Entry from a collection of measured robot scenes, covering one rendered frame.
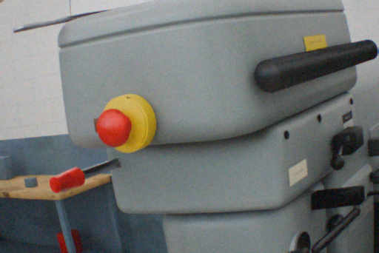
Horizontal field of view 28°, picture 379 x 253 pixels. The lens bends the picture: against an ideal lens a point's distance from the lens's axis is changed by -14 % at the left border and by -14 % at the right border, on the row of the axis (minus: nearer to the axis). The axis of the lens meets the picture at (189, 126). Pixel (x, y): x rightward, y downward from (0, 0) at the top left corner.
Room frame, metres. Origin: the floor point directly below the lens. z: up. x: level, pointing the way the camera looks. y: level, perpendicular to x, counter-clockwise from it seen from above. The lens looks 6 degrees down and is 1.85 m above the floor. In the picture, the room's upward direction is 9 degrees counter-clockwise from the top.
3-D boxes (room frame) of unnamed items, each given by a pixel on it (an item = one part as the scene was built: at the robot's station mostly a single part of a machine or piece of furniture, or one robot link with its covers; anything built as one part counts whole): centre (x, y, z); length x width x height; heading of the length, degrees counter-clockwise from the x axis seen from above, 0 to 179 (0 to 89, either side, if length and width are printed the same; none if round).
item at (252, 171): (1.14, -0.08, 1.68); 0.34 x 0.24 x 0.10; 149
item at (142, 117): (0.90, 0.06, 1.76); 0.06 x 0.02 x 0.06; 59
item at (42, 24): (1.02, 0.13, 1.89); 0.24 x 0.04 x 0.01; 150
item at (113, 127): (0.88, 0.07, 1.76); 0.04 x 0.03 x 0.04; 59
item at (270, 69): (1.06, -0.20, 1.79); 0.45 x 0.04 x 0.04; 149
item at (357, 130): (1.09, -0.20, 1.66); 0.12 x 0.04 x 0.04; 149
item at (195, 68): (1.12, -0.06, 1.81); 0.47 x 0.26 x 0.16; 149
